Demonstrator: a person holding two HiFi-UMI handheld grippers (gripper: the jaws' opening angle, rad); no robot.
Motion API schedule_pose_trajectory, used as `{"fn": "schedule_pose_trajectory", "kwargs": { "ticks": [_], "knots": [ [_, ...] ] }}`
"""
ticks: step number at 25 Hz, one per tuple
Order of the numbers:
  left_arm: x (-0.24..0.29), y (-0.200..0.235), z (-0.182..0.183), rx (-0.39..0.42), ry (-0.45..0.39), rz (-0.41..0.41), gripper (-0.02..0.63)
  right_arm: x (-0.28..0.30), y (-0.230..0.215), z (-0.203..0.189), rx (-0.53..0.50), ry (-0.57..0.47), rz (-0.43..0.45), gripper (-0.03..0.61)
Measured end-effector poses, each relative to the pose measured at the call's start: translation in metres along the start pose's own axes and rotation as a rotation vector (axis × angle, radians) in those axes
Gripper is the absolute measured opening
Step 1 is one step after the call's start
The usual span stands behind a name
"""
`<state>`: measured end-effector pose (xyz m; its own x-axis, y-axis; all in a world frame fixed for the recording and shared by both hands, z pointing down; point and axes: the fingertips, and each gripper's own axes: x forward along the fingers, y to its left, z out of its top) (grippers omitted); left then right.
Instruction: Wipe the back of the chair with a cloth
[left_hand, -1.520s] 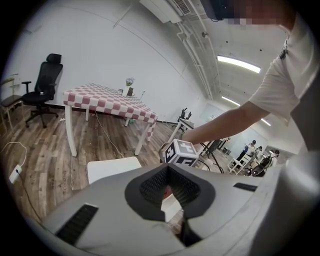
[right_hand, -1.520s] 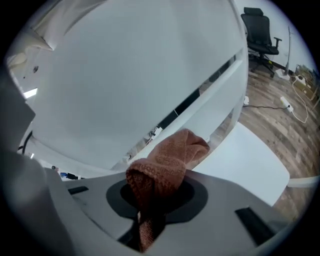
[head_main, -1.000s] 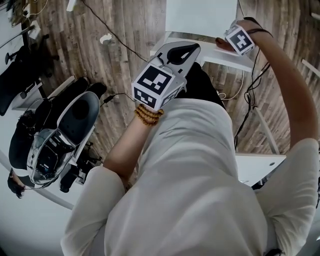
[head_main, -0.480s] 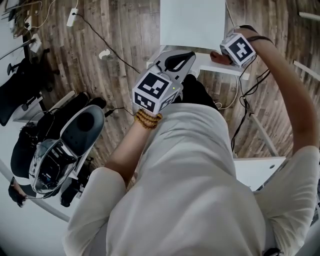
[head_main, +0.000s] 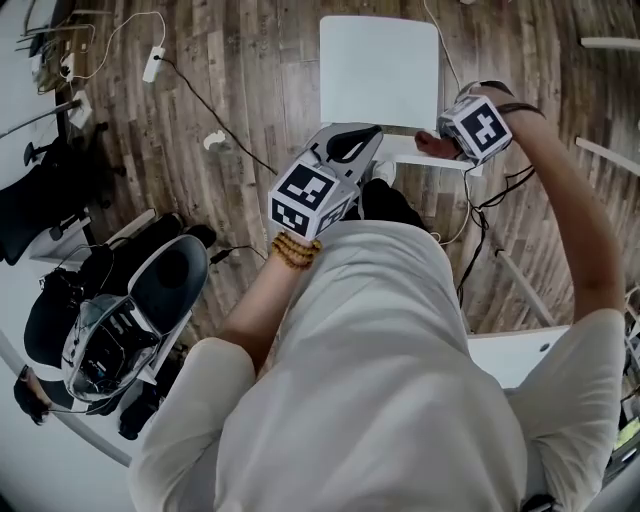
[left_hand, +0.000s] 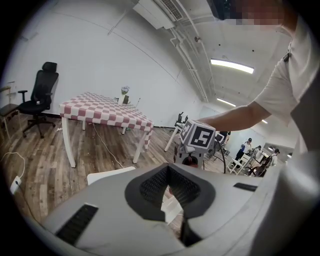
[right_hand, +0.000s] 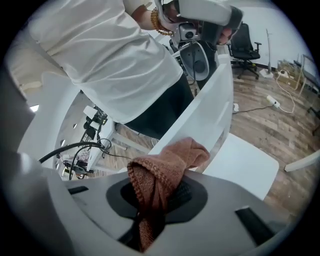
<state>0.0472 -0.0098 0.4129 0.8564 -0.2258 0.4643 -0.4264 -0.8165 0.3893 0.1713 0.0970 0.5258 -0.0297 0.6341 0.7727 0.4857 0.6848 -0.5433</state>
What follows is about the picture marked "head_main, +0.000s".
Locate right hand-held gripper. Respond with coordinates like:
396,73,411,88
437,92,514,168

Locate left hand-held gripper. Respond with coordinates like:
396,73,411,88
267,124,386,242

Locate white plastic chair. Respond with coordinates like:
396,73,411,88
318,14,486,177

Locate person's right forearm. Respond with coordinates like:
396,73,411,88
478,86,627,322

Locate person's left forearm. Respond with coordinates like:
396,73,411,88
216,239,324,382

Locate black office chair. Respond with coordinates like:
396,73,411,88
0,122,127,267

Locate person's right hand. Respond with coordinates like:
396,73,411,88
414,130,459,160

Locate person's black trousers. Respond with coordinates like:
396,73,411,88
359,178,429,232

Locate white table bar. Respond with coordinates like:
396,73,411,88
574,136,640,177
580,36,640,51

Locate person's white shirt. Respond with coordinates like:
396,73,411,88
127,219,629,512

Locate white power strip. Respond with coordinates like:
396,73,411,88
141,45,167,84

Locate white desk with hole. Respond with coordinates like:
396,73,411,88
465,324,572,391

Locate clear plastic backpack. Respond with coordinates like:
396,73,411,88
60,293,162,417

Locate black bag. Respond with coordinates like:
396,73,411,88
117,383,167,442

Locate white curved desk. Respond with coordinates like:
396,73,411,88
0,327,134,469

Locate black rounded device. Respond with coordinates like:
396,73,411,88
13,365,53,427

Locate dark cord wristband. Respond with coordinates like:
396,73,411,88
492,101,547,120

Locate amber bead bracelet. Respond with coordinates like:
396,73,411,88
271,231,324,272

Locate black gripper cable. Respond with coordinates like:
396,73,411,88
455,163,537,307

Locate long black floor cable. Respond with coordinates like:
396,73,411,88
158,55,279,176

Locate white metal floor rail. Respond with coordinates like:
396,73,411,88
493,248,557,327

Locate white wall socket box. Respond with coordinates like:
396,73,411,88
66,89,94,129

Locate thin white cable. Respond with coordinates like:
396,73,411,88
58,10,167,82

